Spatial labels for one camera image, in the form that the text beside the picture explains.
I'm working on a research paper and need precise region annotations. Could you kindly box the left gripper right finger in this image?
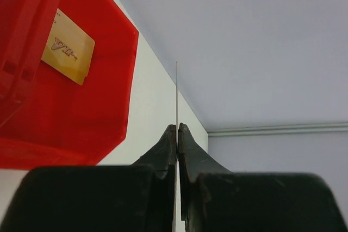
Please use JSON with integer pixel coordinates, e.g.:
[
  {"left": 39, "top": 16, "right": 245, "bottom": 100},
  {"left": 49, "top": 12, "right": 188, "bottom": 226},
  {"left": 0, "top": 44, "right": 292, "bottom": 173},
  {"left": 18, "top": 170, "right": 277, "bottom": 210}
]
[{"left": 178, "top": 124, "right": 347, "bottom": 231}]

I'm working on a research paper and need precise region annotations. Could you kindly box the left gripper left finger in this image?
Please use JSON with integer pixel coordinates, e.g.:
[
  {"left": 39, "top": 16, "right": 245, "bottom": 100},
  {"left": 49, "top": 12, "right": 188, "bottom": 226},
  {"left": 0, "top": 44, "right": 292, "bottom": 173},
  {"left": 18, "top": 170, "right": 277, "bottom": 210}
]
[{"left": 1, "top": 125, "right": 176, "bottom": 231}]

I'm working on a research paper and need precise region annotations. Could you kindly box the gold card in bin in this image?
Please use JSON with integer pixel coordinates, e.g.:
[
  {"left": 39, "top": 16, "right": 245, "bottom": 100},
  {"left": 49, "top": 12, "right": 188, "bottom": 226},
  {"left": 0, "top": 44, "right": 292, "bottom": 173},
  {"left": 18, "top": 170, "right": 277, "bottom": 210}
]
[{"left": 41, "top": 9, "right": 95, "bottom": 85}]

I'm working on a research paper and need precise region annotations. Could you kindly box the right red plastic bin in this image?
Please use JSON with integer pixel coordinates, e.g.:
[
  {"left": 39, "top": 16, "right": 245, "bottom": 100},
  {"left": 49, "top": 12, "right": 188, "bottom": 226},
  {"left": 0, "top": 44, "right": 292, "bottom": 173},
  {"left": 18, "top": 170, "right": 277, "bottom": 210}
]
[{"left": 1, "top": 0, "right": 139, "bottom": 170}]

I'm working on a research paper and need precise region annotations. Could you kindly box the red plastic bin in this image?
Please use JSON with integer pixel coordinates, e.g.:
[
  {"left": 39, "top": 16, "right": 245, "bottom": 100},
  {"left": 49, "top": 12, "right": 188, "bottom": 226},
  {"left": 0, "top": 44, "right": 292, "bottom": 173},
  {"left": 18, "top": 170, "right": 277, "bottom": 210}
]
[
  {"left": 1, "top": 0, "right": 139, "bottom": 170},
  {"left": 1, "top": 0, "right": 60, "bottom": 124}
]

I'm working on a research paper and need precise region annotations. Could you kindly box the middle red plastic bin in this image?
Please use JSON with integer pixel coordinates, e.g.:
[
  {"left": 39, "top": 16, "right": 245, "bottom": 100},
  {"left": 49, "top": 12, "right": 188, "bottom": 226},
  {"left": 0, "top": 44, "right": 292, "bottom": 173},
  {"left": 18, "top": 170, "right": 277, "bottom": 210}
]
[{"left": 1, "top": 0, "right": 60, "bottom": 124}]

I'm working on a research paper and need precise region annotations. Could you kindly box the aluminium frame rail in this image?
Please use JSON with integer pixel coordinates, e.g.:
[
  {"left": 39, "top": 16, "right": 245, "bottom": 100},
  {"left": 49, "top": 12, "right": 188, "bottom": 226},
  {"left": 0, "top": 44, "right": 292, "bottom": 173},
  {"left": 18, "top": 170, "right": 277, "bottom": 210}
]
[{"left": 207, "top": 122, "right": 347, "bottom": 137}]

